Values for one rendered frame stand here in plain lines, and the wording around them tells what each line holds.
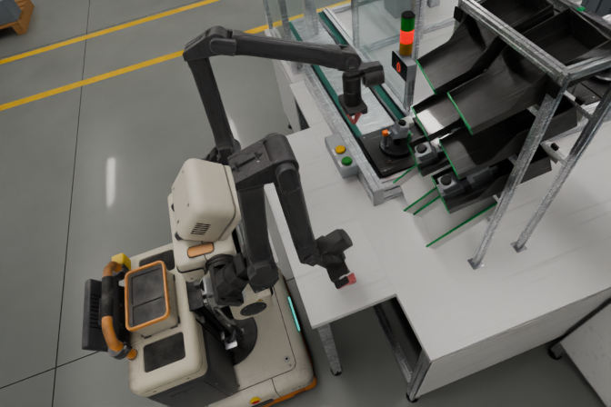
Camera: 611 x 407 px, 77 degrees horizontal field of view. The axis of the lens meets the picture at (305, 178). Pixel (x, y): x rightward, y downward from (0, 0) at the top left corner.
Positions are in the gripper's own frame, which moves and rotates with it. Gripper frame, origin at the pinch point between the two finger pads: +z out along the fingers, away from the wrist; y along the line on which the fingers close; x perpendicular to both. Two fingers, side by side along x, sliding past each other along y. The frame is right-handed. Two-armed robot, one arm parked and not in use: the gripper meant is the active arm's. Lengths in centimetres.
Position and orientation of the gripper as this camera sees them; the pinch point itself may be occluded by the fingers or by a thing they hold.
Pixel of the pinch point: (354, 122)
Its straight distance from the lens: 134.2
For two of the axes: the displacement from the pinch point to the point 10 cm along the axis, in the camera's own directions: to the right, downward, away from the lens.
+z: 1.4, 6.2, 7.7
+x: -9.4, 3.3, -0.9
